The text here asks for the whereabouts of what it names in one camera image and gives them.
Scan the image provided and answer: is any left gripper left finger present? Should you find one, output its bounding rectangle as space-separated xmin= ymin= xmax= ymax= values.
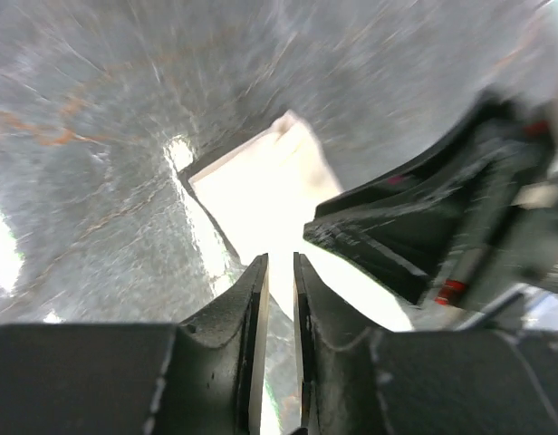
xmin=177 ymin=254 xmax=270 ymax=434

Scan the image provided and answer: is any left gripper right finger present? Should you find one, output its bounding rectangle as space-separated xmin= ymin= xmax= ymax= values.
xmin=293 ymin=253 xmax=386 ymax=434

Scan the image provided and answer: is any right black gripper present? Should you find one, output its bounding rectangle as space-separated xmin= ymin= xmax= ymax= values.
xmin=303 ymin=91 xmax=558 ymax=326

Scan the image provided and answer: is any white cloth napkin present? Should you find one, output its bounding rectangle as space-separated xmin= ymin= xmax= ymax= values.
xmin=189 ymin=111 xmax=413 ymax=332

